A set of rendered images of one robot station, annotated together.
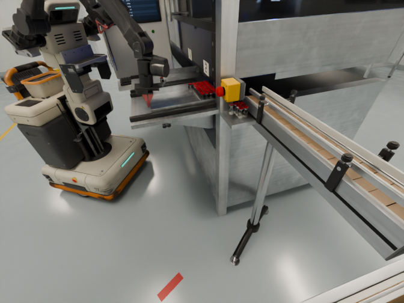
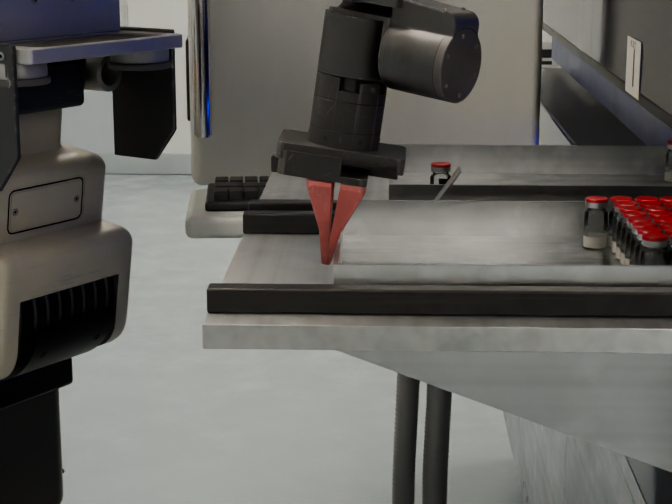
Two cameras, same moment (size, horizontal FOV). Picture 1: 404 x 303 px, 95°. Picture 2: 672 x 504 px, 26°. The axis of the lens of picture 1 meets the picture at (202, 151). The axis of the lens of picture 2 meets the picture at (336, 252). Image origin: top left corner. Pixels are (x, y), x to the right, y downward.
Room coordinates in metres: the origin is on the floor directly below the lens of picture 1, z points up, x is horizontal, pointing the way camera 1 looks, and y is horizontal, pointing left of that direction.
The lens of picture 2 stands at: (-0.29, -0.09, 1.18)
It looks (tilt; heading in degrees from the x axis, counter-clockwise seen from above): 13 degrees down; 16
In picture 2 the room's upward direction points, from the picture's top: straight up
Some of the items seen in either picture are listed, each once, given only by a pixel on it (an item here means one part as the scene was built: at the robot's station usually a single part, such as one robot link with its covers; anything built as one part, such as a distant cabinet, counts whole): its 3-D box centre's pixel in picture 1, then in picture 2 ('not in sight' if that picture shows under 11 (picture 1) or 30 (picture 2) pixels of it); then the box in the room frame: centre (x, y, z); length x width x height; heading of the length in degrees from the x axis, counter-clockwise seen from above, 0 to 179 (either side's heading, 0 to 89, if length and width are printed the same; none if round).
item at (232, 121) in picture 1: (240, 117); not in sight; (0.73, -0.18, 0.87); 0.14 x 0.13 x 0.02; 104
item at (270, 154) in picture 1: (261, 192); not in sight; (0.63, -0.31, 0.46); 0.09 x 0.09 x 0.77; 14
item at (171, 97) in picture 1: (182, 96); (533, 249); (0.93, 0.08, 0.90); 0.34 x 0.26 x 0.04; 105
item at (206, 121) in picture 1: (181, 122); (496, 392); (0.85, 0.10, 0.80); 0.34 x 0.03 x 0.13; 104
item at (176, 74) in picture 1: (178, 76); (545, 179); (1.27, 0.12, 0.90); 0.34 x 0.26 x 0.04; 104
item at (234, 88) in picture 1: (231, 89); not in sight; (0.73, -0.14, 1.00); 0.08 x 0.07 x 0.07; 104
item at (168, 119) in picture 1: (172, 91); (490, 237); (1.09, 0.15, 0.87); 0.70 x 0.48 x 0.02; 14
